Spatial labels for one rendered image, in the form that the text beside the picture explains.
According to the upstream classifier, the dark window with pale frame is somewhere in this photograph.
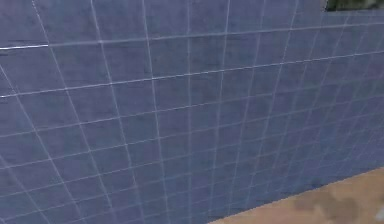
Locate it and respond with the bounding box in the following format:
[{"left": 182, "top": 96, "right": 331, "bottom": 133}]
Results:
[{"left": 322, "top": 0, "right": 384, "bottom": 12}]

